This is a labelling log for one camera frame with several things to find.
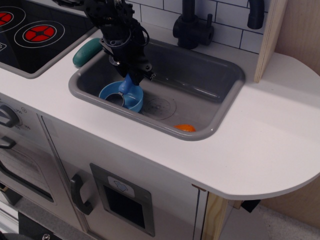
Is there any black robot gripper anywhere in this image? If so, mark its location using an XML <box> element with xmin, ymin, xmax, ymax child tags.
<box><xmin>100</xmin><ymin>27</ymin><xmax>156</xmax><ymax>85</ymax></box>

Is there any black cable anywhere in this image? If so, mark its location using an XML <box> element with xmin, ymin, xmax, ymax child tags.
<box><xmin>139</xmin><ymin>22</ymin><xmax>151</xmax><ymax>47</ymax></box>

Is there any grey oven knob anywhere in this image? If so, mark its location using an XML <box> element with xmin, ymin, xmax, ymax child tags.
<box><xmin>0</xmin><ymin>105</ymin><xmax>20</xmax><ymax>128</ymax></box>

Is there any light wooden side post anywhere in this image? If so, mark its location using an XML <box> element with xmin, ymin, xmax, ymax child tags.
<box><xmin>253</xmin><ymin>0</ymin><xmax>288</xmax><ymax>83</ymax></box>

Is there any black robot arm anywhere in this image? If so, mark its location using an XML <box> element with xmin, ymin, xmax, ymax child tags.
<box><xmin>84</xmin><ymin>0</ymin><xmax>155</xmax><ymax>86</ymax></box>

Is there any teal green oblong toy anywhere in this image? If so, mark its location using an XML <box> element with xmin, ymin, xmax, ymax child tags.
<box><xmin>72</xmin><ymin>38</ymin><xmax>103</xmax><ymax>68</ymax></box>

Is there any toy oven door window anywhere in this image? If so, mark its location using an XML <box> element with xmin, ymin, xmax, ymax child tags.
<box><xmin>0</xmin><ymin>144</ymin><xmax>54</xmax><ymax>203</ymax></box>

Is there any black toy stovetop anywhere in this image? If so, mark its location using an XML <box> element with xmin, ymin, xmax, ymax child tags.
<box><xmin>0</xmin><ymin>0</ymin><xmax>97</xmax><ymax>79</ymax></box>

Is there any grey plastic sink basin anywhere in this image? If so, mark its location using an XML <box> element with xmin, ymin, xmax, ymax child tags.
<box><xmin>68</xmin><ymin>39</ymin><xmax>245</xmax><ymax>141</ymax></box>

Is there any black toy faucet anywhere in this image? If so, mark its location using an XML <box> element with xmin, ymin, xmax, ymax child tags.
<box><xmin>173</xmin><ymin>0</ymin><xmax>265</xmax><ymax>50</ymax></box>

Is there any grey oven door handle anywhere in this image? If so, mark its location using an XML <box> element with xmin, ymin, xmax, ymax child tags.
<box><xmin>0</xmin><ymin>136</ymin><xmax>16</xmax><ymax>149</ymax></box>

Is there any dark grey cabinet handle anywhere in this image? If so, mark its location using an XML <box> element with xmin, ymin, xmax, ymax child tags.
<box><xmin>70</xmin><ymin>174</ymin><xmax>93</xmax><ymax>216</ymax></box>

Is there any grey ice dispenser panel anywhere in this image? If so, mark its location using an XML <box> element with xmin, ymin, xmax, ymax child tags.
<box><xmin>90</xmin><ymin>163</ymin><xmax>155</xmax><ymax>237</ymax></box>

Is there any blue handled grey spoon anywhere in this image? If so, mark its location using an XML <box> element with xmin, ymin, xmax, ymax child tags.
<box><xmin>105</xmin><ymin>74</ymin><xmax>134</xmax><ymax>107</ymax></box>

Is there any light blue bowl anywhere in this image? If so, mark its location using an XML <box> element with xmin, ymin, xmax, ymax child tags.
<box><xmin>98</xmin><ymin>81</ymin><xmax>144</xmax><ymax>113</ymax></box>

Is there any orange toy fruit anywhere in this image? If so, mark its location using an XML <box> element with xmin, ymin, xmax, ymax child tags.
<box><xmin>174</xmin><ymin>124</ymin><xmax>196</xmax><ymax>132</ymax></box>

